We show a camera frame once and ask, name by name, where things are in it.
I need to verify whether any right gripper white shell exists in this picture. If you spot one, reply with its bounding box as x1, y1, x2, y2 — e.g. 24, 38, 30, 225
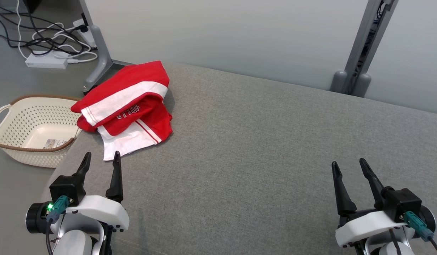
331, 158, 436, 248

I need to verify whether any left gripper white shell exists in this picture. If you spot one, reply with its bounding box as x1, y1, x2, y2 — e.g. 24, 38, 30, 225
26, 151, 130, 234

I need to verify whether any printed paper sheet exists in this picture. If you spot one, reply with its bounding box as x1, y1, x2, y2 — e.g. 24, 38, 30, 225
43, 139, 69, 149

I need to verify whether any cream perforated laundry basket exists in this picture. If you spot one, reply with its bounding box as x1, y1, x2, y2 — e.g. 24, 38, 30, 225
0, 95, 83, 168

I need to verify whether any grey metal desk leg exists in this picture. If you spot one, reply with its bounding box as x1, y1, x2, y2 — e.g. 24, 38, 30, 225
79, 0, 136, 96

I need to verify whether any flat white power box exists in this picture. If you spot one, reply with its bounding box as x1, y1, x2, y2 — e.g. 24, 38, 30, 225
25, 52, 69, 69

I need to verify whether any white power strip with plug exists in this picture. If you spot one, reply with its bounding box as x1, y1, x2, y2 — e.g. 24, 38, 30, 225
73, 14, 97, 49

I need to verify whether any white floor cable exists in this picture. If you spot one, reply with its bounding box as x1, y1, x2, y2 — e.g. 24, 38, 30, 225
15, 0, 30, 60
32, 22, 98, 64

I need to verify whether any grey partition post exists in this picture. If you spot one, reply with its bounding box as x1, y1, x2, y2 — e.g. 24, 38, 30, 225
330, 0, 399, 98

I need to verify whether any black floor cable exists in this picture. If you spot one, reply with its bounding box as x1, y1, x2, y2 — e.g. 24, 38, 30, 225
0, 4, 90, 55
0, 31, 81, 53

